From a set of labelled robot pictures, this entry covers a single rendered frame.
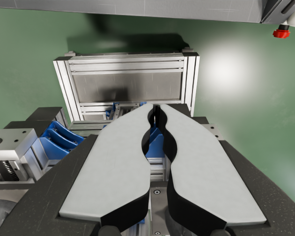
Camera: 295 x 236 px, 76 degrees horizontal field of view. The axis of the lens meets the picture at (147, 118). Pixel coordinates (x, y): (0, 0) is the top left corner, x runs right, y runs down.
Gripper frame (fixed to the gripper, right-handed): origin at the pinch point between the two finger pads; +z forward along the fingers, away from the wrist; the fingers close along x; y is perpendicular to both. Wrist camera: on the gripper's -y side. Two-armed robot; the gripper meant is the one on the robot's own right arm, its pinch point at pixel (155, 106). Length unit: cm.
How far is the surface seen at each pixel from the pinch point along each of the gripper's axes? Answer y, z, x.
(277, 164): 125, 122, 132
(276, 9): -5.4, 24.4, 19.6
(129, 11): -3.8, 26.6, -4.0
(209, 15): -3.9, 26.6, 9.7
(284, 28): -1, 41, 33
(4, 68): 42, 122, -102
